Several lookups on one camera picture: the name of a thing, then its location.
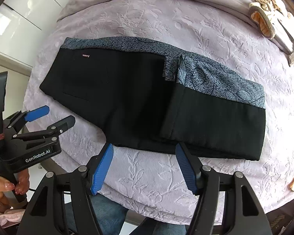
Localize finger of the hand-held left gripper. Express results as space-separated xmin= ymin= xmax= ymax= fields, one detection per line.
xmin=4 ymin=105 xmax=50 ymax=135
xmin=13 ymin=116 xmax=76 ymax=150

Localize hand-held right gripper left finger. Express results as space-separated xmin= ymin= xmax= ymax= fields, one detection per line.
xmin=17 ymin=143 xmax=114 ymax=235

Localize lavender embossed bed blanket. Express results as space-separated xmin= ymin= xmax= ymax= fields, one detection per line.
xmin=22 ymin=0 xmax=294 ymax=226

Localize person's left forearm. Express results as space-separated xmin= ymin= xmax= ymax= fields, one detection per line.
xmin=0 ymin=198 xmax=24 ymax=224

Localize white wardrobe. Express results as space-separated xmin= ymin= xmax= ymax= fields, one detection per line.
xmin=0 ymin=0 xmax=71 ymax=76

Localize person's left hand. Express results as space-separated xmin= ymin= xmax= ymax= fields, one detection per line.
xmin=0 ymin=170 xmax=30 ymax=207

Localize person's leg in blue jeans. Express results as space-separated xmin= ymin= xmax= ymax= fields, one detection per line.
xmin=135 ymin=217 xmax=187 ymax=235
xmin=64 ymin=196 xmax=129 ymax=235

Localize black pants with grey trim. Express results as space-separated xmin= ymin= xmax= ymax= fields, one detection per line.
xmin=39 ymin=37 xmax=267 ymax=161

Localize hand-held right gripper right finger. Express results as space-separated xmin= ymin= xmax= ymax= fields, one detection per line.
xmin=175 ymin=142 xmax=276 ymax=235

